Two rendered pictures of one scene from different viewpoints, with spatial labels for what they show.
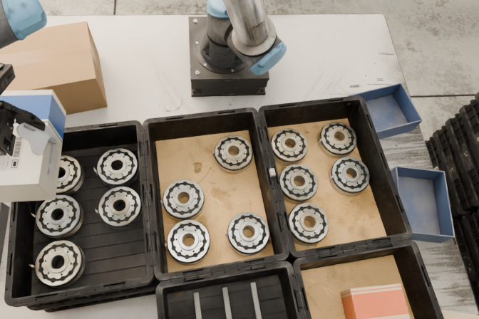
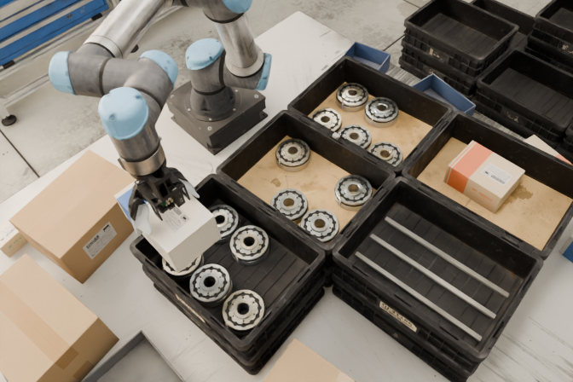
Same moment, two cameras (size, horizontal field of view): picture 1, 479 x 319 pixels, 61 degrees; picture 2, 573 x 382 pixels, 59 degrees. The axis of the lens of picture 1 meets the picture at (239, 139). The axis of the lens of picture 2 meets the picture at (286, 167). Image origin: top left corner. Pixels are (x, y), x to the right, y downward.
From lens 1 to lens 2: 0.62 m
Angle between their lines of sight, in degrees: 17
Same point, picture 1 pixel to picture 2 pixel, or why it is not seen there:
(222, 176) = (299, 175)
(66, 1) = not seen: outside the picture
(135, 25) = not seen: hidden behind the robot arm
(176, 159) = (255, 188)
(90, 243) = (250, 285)
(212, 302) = (372, 251)
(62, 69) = (105, 193)
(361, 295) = (458, 164)
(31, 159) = (193, 208)
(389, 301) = (476, 154)
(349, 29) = (285, 35)
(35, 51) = (68, 197)
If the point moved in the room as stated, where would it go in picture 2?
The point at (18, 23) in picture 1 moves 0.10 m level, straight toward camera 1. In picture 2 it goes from (171, 75) to (224, 83)
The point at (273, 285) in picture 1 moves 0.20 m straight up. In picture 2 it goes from (399, 210) to (408, 165)
